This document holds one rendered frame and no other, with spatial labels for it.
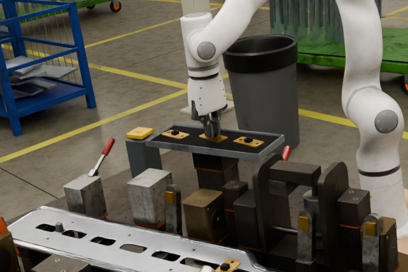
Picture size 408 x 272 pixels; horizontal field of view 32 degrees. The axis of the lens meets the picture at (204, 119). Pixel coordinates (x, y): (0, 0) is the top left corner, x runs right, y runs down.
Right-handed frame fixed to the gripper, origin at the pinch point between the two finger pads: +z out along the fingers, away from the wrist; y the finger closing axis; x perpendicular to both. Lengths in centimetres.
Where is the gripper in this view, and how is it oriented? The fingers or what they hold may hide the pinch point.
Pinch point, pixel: (212, 128)
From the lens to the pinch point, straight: 193.7
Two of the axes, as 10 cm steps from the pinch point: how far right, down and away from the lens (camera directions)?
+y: -7.6, 3.1, -5.7
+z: 1.4, 9.3, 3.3
